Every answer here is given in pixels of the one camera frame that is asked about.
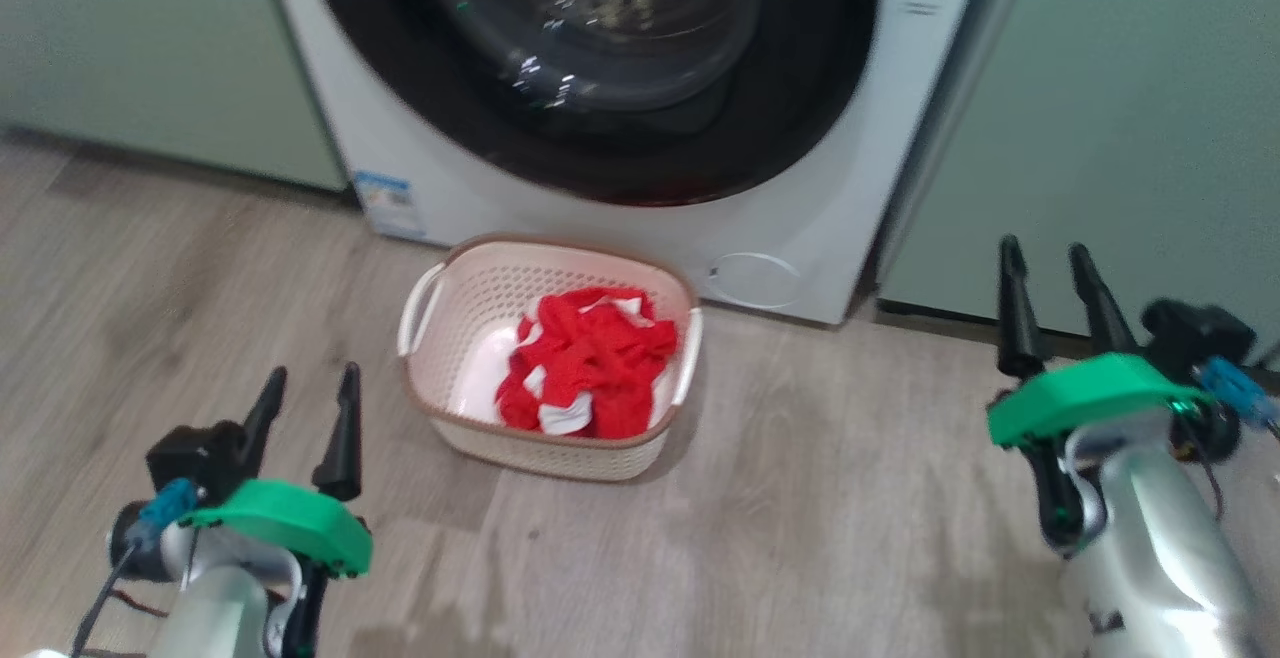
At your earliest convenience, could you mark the blue energy label sticker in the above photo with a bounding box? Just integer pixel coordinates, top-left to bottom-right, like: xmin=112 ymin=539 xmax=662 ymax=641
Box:
xmin=352 ymin=170 xmax=426 ymax=241

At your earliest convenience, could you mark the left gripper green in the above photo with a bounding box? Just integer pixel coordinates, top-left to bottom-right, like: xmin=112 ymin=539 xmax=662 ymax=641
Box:
xmin=180 ymin=362 xmax=374 ymax=658

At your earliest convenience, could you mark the round filter cover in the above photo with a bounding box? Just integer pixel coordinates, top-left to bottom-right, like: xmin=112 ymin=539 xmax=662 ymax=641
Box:
xmin=708 ymin=252 xmax=803 ymax=311

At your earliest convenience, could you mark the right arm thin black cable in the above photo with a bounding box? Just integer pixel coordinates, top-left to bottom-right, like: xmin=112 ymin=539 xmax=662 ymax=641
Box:
xmin=1180 ymin=416 xmax=1227 ymax=521

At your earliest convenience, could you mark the white front-load washing machine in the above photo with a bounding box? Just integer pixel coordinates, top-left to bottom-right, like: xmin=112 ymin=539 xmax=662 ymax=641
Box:
xmin=258 ymin=0 xmax=1041 ymax=327

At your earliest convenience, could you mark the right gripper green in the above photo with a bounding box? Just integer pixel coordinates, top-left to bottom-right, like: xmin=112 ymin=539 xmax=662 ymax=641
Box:
xmin=986 ymin=235 xmax=1206 ymax=549

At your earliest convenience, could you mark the cream perforated basket brown rim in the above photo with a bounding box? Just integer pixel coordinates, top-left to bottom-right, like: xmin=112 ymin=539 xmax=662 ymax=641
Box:
xmin=398 ymin=234 xmax=704 ymax=482

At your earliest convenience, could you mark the pale green cabinet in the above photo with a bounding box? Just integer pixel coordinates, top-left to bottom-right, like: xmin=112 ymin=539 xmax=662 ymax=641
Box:
xmin=878 ymin=0 xmax=1280 ymax=364
xmin=0 ymin=0 xmax=349 ymax=192

